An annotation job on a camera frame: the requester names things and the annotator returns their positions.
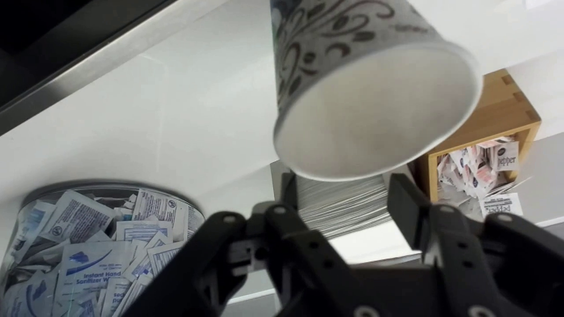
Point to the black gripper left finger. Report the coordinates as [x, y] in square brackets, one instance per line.
[290, 191]

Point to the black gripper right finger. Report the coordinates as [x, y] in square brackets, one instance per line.
[410, 210]

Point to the patterned paper cup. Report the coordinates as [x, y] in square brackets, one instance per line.
[364, 87]

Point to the glass jar of packets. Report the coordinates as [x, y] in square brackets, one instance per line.
[89, 249]

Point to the near square counter opening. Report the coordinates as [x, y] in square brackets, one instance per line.
[54, 48]

